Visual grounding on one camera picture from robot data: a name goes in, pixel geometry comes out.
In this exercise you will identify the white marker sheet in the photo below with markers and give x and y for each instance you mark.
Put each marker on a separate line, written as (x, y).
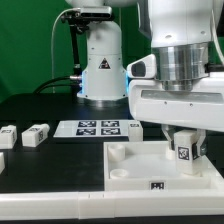
(92, 128)

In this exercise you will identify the white L-shaped fence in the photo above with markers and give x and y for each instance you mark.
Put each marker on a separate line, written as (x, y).
(93, 205)

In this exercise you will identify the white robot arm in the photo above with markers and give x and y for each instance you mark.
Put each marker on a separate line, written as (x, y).
(172, 86)

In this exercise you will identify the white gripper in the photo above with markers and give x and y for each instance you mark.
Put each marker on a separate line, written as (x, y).
(200, 108)

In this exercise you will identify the white square tabletop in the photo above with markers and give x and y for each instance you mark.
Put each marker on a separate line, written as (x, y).
(151, 165)

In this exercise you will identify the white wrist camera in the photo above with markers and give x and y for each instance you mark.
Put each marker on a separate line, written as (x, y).
(144, 68)

